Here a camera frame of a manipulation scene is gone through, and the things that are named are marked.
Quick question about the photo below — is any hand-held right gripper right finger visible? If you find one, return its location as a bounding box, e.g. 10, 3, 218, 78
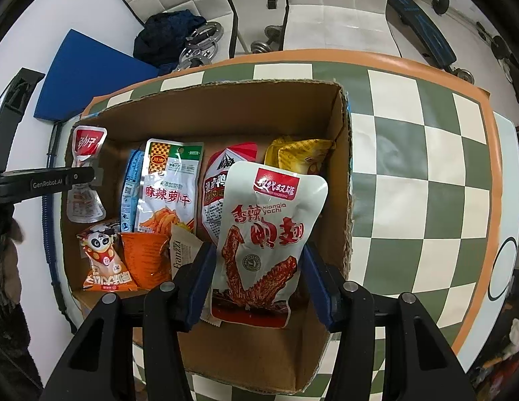
301, 244, 478, 401

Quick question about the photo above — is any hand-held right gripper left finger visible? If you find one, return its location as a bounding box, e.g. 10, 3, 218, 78
42, 242, 218, 401

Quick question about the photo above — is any blue snack packet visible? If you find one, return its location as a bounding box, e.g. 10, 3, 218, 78
119, 148, 145, 233

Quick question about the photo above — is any small white red snack packet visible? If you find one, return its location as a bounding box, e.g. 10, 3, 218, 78
67, 125, 108, 223

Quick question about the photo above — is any beige paper snack packet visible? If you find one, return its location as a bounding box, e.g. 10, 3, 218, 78
170, 223, 207, 278

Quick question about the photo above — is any white orange checker-top snack packet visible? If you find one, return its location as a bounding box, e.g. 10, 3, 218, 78
135, 138, 204, 235

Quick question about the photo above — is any cardboard box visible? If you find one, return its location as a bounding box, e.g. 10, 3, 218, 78
65, 79, 355, 394

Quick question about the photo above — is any panda print snack packet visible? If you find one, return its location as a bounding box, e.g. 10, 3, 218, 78
77, 221, 138, 293

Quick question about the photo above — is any large white red snack packet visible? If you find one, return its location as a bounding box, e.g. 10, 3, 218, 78
209, 161, 329, 329

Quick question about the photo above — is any white packet with triangle logo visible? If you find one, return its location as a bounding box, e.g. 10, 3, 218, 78
201, 142, 260, 244

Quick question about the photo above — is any yellow snack packet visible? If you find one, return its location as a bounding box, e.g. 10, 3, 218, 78
265, 135, 336, 176

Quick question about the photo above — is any person's left forearm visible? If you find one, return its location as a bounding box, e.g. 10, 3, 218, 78
0, 206, 43, 401

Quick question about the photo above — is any blue floor mat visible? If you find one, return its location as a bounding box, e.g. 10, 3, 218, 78
33, 29, 161, 123

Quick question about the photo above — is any green white checkered tablecloth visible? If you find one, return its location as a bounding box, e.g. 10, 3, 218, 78
82, 49, 505, 401

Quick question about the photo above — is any dark blue cloth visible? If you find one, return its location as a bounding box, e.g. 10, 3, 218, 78
133, 10, 209, 77

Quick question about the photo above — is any round glass turntable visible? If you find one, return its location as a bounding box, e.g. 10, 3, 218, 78
487, 236, 519, 302

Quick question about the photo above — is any black blue weight bench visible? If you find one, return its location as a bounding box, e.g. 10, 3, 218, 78
387, 0, 457, 68

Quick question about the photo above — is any black dumbbell pair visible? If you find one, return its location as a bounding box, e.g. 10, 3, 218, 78
476, 21, 519, 73

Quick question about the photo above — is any black barbell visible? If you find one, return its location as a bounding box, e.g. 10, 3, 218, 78
426, 0, 496, 23

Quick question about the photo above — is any blue coiled cable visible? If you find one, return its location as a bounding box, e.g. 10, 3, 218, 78
41, 192, 62, 301

